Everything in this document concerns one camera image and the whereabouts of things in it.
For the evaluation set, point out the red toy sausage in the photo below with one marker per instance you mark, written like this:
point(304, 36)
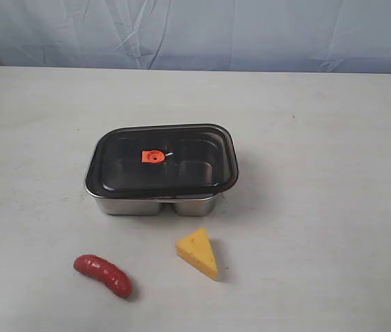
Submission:
point(115, 279)

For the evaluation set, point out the dark transparent box lid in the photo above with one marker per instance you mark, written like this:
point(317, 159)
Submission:
point(162, 161)

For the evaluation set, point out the yellow toy cheese wedge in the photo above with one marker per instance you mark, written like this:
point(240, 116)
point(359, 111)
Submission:
point(196, 250)

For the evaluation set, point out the stainless steel lunch box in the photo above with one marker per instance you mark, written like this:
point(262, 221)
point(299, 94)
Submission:
point(189, 205)

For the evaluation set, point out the blue-grey fabric backdrop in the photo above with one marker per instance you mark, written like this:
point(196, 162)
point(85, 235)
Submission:
point(293, 36)

